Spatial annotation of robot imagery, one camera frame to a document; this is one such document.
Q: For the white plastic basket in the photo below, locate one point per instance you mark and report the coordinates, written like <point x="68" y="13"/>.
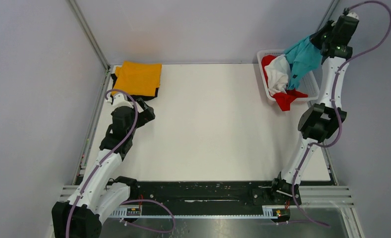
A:
<point x="308" y="84"/>

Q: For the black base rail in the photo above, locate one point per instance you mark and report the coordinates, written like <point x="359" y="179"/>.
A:
<point x="198" y="198"/>

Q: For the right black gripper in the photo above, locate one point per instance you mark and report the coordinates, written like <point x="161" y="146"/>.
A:
<point x="315" y="36"/>

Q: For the red t shirt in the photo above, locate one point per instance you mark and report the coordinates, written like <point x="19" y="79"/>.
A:
<point x="284" y="100"/>

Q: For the left aluminium frame post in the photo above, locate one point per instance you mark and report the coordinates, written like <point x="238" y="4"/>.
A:
<point x="77" y="12"/>

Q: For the black folded t shirt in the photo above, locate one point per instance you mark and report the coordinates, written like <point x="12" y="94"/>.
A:
<point x="135" y="97"/>

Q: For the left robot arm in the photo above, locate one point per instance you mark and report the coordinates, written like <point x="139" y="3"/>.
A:
<point x="83" y="213"/>

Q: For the right aluminium frame post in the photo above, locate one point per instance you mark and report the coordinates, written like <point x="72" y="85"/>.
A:
<point x="323" y="19"/>

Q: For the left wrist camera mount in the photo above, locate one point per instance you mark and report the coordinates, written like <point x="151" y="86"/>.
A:
<point x="119" y="100"/>

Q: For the teal t shirt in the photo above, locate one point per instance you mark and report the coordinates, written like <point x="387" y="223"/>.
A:
<point x="303" y="57"/>

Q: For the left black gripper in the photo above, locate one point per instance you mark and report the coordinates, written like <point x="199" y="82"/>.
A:
<point x="145" y="116"/>

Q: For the aluminium frame post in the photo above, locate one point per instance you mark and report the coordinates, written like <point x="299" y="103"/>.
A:
<point x="77" y="12"/>
<point x="323" y="19"/>

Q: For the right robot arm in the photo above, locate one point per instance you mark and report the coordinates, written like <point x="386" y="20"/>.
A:
<point x="325" y="117"/>

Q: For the white t shirt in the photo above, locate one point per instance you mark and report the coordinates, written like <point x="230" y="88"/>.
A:
<point x="277" y="71"/>

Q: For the orange folded t shirt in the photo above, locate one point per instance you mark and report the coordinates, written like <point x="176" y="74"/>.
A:
<point x="139" y="79"/>

